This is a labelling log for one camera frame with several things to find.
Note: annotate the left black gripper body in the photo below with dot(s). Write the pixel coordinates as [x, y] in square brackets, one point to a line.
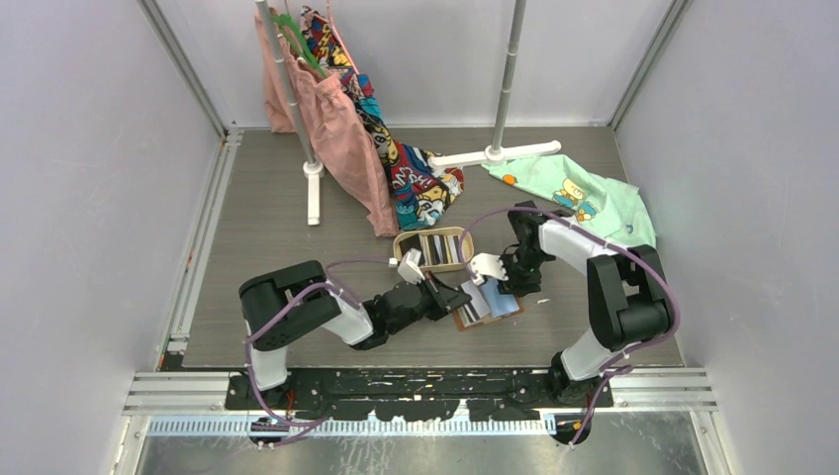
[419, 314]

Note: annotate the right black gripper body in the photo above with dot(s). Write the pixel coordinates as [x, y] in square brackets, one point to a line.
[522, 270]

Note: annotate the white striped credit card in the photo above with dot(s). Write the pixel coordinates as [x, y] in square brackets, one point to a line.
[476, 310]

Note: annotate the brown leather card holder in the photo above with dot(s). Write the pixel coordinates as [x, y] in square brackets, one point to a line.
[501, 305]

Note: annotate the beige oval card tray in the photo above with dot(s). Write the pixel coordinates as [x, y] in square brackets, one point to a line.
[441, 250]

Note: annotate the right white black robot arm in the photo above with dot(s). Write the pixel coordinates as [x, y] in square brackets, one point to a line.
[628, 303]

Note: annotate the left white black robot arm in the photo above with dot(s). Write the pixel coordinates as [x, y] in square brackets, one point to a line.
[282, 306]

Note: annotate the mint green garment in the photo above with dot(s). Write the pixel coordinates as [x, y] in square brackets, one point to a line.
[607, 207]

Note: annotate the colourful comic print garment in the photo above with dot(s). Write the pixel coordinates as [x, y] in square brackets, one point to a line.
[422, 194]

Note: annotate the right white rack stand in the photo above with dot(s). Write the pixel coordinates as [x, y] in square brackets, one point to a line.
[495, 153]

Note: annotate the white rack stand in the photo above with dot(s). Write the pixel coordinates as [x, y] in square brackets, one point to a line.
[495, 153]
[313, 168]

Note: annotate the left white rack stand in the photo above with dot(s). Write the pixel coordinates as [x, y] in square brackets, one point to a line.
[313, 168]

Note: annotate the pink hanging garment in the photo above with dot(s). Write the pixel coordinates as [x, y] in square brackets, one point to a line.
[341, 142]

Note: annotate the green clothes hanger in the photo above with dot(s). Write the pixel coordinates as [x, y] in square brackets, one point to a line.
[297, 41]

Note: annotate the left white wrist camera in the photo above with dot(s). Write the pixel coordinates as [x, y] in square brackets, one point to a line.
[409, 267]

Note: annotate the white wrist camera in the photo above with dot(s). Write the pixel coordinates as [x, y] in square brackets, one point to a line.
[409, 267]
[484, 266]

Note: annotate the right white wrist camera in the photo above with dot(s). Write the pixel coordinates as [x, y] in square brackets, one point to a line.
[484, 266]

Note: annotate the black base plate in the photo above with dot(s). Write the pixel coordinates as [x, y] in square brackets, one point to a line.
[426, 395]

